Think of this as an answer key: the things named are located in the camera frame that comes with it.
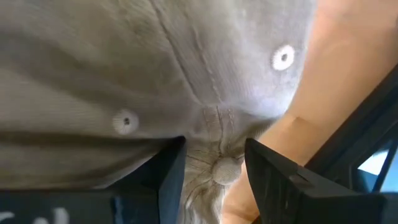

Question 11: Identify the beige baseball cap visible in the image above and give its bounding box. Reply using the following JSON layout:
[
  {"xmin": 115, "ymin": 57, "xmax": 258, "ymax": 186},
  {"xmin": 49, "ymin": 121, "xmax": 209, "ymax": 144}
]
[{"xmin": 0, "ymin": 0, "xmax": 318, "ymax": 224}]

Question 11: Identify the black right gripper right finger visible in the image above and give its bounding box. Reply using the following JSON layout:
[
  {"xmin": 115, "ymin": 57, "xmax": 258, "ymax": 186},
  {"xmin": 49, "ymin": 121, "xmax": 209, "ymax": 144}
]
[{"xmin": 244, "ymin": 138, "xmax": 387, "ymax": 224}]

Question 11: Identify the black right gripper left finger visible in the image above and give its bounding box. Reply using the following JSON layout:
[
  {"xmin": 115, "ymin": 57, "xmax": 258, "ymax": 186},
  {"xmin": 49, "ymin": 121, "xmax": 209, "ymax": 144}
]
[{"xmin": 106, "ymin": 135, "xmax": 188, "ymax": 224}]

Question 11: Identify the black aluminium table frame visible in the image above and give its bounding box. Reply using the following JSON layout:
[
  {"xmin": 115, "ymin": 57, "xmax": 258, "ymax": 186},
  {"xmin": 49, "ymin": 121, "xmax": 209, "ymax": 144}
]
[{"xmin": 303, "ymin": 64, "xmax": 398, "ymax": 194}]

